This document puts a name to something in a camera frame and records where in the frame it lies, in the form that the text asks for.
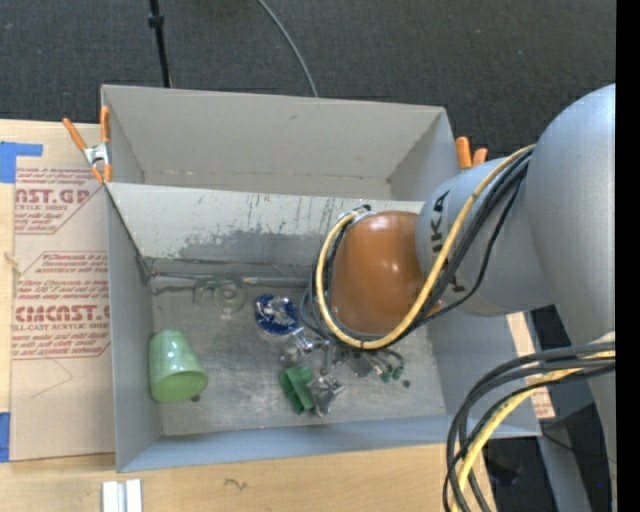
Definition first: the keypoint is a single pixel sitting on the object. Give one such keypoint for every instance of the blue and silver crumpled packet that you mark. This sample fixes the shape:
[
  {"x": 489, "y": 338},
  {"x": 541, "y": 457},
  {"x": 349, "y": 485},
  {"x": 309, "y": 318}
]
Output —
[{"x": 272, "y": 315}]

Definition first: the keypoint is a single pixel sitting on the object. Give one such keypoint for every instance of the brown cardboard board red print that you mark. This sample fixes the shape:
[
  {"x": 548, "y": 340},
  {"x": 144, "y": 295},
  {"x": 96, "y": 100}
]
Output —
[{"x": 60, "y": 280}]

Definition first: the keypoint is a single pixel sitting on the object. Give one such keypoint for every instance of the pale green plastic cup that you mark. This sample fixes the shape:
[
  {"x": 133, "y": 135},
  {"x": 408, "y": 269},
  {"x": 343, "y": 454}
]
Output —
[{"x": 172, "y": 365}]

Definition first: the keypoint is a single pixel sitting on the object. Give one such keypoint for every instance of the dark green toy block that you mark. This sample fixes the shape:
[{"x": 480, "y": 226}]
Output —
[{"x": 296, "y": 384}]

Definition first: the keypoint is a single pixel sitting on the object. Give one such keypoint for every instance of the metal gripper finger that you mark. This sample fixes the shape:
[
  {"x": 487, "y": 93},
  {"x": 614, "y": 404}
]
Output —
[
  {"x": 303, "y": 343},
  {"x": 327, "y": 389}
]

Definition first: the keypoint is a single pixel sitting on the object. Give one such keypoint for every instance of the clear glass cup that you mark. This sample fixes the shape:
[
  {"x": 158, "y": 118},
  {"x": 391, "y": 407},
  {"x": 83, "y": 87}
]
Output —
[{"x": 229, "y": 296}]

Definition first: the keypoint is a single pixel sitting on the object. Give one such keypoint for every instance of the grey metal bin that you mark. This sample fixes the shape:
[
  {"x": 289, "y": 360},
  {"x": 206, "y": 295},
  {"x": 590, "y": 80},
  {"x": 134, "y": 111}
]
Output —
[{"x": 250, "y": 145}]

